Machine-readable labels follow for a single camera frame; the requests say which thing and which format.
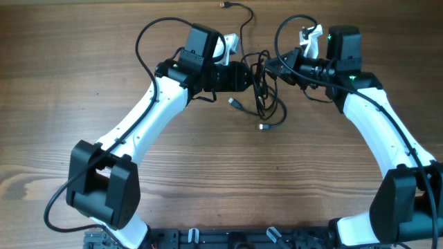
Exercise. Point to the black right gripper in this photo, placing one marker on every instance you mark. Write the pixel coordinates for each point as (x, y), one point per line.
(292, 60)

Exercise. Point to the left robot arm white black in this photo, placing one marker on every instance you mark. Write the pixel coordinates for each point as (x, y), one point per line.
(103, 177)

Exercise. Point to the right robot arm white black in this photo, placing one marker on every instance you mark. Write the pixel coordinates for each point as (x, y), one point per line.
(408, 203)

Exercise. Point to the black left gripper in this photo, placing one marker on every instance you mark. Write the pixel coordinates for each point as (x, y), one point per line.
(237, 72)

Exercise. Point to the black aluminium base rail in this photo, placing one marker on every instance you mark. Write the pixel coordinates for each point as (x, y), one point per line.
(309, 237)

